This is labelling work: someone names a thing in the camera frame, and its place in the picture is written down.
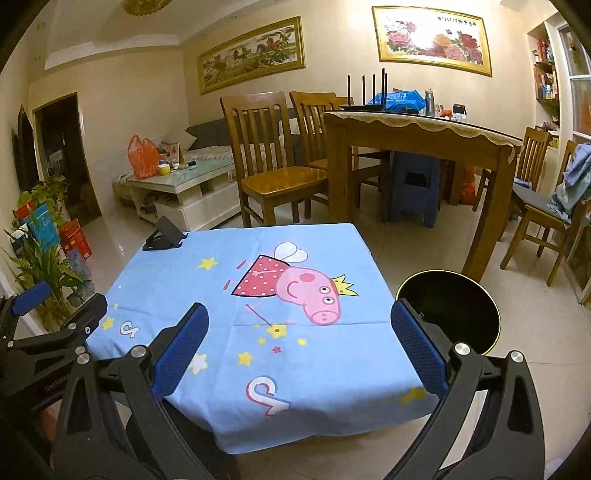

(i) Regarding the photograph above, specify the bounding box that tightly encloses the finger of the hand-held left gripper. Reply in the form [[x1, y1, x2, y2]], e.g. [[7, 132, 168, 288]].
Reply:
[[0, 281, 51, 344], [4, 292, 108, 365]]

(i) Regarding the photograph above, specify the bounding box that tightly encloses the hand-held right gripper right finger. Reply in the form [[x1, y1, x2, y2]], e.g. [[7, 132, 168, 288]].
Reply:
[[390, 298, 546, 480]]

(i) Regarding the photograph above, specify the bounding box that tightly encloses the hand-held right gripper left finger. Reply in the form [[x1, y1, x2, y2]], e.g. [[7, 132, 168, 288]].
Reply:
[[51, 302, 218, 480]]

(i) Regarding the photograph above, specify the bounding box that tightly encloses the black round bin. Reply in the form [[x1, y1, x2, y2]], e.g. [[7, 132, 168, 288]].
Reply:
[[396, 270, 502, 356]]

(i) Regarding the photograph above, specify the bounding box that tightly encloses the long-leaved green plant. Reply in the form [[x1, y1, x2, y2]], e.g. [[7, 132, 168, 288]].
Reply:
[[2, 231, 90, 330]]

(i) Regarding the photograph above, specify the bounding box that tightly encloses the plastic water bottle pack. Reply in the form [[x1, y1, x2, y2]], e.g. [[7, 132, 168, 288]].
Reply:
[[65, 249, 95, 296]]

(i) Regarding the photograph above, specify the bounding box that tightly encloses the blue card box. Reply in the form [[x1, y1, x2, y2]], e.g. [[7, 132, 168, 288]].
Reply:
[[24, 203, 61, 247]]

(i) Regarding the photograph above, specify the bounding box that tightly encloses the red box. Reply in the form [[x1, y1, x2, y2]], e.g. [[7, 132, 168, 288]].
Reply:
[[58, 218, 93, 259]]

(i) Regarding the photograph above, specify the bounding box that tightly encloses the blue cartoon printed tablecloth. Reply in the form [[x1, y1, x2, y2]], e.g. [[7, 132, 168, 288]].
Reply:
[[85, 223, 439, 455]]

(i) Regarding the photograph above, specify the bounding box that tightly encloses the round-leaved green plant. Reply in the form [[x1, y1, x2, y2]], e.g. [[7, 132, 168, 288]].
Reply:
[[17, 175, 70, 222]]

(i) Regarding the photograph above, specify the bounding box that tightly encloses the black phone stand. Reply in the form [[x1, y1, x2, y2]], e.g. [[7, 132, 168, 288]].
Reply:
[[142, 216, 189, 252]]

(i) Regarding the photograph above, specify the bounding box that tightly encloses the black television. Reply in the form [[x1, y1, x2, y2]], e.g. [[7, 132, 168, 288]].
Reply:
[[11, 104, 38, 195]]

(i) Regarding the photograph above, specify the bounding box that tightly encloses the white coffee table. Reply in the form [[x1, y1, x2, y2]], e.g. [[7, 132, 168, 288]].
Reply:
[[113, 157, 241, 232]]

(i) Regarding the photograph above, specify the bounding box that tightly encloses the blue plastic stool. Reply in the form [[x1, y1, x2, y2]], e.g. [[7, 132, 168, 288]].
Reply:
[[388, 151, 441, 228]]

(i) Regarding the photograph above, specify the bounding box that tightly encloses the wooden chair with cushion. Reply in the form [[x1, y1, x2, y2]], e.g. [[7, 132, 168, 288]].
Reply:
[[500, 140, 585, 287]]

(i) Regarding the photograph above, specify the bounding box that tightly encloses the orange plastic bag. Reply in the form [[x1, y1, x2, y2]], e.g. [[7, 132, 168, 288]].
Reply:
[[127, 135, 162, 178]]

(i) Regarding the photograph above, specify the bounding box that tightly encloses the orange bag under table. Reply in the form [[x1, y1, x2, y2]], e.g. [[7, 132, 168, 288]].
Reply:
[[457, 164, 478, 206]]

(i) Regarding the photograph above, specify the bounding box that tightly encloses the grey seat cushion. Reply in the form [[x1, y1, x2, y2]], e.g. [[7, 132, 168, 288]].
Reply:
[[512, 180, 561, 215]]

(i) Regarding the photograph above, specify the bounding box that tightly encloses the wooden dining chair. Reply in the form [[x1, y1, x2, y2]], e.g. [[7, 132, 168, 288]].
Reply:
[[219, 91, 329, 228], [289, 91, 391, 217], [473, 127, 552, 213]]

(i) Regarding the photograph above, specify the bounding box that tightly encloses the wooden dining table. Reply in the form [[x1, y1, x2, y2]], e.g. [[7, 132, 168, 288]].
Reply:
[[323, 111, 525, 282]]

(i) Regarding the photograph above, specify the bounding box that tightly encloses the grey sofa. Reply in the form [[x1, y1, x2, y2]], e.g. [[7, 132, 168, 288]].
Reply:
[[185, 108, 305, 160]]

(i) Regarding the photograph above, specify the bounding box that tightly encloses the beige lace table cover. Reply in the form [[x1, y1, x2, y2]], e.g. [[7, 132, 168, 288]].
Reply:
[[323, 110, 525, 162]]

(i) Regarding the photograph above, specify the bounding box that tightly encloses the light blue cloth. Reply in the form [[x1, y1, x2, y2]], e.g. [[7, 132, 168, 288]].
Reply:
[[549, 142, 591, 227]]

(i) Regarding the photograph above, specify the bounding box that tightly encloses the black router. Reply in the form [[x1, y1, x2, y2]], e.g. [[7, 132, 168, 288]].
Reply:
[[339, 68, 389, 112]]

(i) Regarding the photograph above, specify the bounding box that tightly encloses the blue plastic bag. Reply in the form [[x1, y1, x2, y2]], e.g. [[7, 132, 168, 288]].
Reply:
[[373, 90, 426, 112]]

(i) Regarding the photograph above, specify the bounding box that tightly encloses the gold framed landscape picture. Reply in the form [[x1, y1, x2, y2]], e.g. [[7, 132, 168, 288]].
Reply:
[[197, 16, 306, 96]]

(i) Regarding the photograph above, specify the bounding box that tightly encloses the gold framed flower picture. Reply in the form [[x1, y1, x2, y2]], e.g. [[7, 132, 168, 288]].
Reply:
[[372, 6, 493, 78]]

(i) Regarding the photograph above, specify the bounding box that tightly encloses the gold ceiling light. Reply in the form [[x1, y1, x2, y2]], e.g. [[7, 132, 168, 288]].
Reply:
[[122, 0, 171, 17]]

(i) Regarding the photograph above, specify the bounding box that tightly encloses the wall shelf with items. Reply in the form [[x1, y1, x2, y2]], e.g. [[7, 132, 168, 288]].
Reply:
[[526, 21, 561, 153]]

